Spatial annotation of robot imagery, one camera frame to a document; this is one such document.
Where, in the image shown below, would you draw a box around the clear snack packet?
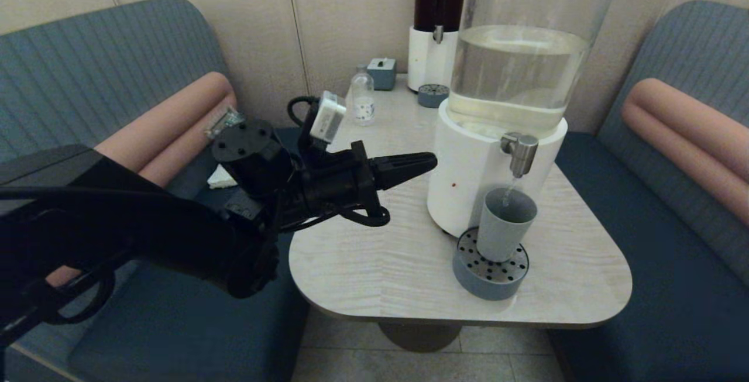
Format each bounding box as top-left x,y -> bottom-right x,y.
205,107 -> 245,139

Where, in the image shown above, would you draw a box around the beige gold table pedestal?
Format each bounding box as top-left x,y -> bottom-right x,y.
376,319 -> 463,353

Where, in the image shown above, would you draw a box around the grey plastic cup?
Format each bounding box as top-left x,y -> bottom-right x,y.
476,187 -> 538,263

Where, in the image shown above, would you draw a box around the large blue perforated drip tray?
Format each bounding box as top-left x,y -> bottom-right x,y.
452,226 -> 530,301

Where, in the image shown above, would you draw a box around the pink bolster beside snack packet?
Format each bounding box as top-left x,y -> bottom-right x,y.
0,72 -> 238,288

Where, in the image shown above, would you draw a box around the small blue perforated drip tray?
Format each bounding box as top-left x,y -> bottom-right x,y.
418,84 -> 451,108

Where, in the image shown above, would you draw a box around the dark drink dispenser white base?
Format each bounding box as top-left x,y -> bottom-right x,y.
407,0 -> 469,92

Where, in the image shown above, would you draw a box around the small clear glass bottle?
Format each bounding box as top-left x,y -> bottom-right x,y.
349,66 -> 376,127

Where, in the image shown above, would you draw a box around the white folded napkins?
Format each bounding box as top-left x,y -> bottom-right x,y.
208,164 -> 238,190

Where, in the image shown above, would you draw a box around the clear water dispenser white base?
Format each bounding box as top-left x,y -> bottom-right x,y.
427,0 -> 626,238

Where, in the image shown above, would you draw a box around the pink bolster on empty sofa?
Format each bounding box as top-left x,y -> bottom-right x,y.
620,78 -> 749,228

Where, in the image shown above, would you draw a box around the blue sofa with snack packet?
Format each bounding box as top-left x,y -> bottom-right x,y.
0,0 -> 334,382

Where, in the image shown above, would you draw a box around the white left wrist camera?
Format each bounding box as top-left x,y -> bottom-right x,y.
309,91 -> 347,143

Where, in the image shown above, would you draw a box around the blue-grey tissue box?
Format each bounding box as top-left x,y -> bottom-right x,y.
367,58 -> 397,91

